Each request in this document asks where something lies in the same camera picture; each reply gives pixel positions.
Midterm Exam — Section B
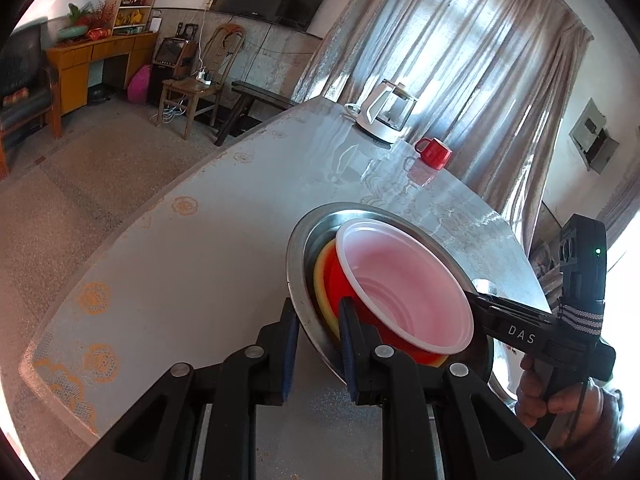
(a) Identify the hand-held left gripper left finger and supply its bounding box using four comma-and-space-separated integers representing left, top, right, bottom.
65, 297, 302, 480

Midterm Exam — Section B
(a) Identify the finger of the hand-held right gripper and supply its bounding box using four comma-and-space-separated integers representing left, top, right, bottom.
462, 287, 554, 334

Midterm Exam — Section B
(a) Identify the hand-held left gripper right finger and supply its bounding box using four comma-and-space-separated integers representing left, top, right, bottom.
339, 297, 576, 480

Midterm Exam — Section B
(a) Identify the yellow plastic bowl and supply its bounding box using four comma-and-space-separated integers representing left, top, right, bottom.
313, 240, 448, 368

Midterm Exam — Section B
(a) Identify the red plastic bowl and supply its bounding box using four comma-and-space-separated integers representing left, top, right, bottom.
335, 218, 475, 367

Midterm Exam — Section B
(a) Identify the stainless steel bowl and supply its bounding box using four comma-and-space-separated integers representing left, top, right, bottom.
285, 201, 496, 388

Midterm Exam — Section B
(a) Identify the person's right hand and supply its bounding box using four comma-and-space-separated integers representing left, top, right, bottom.
515, 355, 626, 461

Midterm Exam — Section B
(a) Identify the patterned cushion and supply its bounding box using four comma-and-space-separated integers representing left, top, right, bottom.
530, 240, 566, 301

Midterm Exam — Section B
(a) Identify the narrow sheer grey curtain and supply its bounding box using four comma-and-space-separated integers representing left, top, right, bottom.
597, 157, 640, 246

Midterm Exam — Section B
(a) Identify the red mug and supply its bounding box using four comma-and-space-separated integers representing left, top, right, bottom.
414, 137, 453, 171

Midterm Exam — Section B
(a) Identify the white electric glass kettle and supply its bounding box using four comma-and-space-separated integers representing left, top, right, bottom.
344, 78, 418, 144

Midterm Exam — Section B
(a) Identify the wide sheer grey curtain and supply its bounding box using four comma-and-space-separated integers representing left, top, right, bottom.
292, 0, 593, 256

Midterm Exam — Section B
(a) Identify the dark wooden bench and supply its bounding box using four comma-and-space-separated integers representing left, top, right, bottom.
214, 80, 298, 147

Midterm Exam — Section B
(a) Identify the wooden chair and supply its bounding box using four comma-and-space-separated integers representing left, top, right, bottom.
157, 24, 247, 141

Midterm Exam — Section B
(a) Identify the pink bag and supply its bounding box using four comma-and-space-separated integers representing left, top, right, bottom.
126, 64, 152, 103

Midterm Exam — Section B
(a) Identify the black portable speaker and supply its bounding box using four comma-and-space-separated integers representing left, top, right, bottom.
150, 36, 198, 106

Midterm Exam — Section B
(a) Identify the orange wooden desk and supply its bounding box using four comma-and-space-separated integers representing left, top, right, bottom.
45, 31, 160, 140

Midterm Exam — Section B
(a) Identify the small wooden desk shelf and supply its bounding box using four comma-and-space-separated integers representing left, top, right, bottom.
103, 0, 161, 36

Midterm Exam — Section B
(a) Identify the green potted plant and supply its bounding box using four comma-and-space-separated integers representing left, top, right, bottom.
55, 2, 108, 43

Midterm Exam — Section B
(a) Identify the black armchair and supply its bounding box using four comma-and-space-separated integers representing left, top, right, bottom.
0, 22, 63, 178

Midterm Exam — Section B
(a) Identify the wall electrical panel box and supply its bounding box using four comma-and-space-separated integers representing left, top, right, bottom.
569, 99, 620, 175

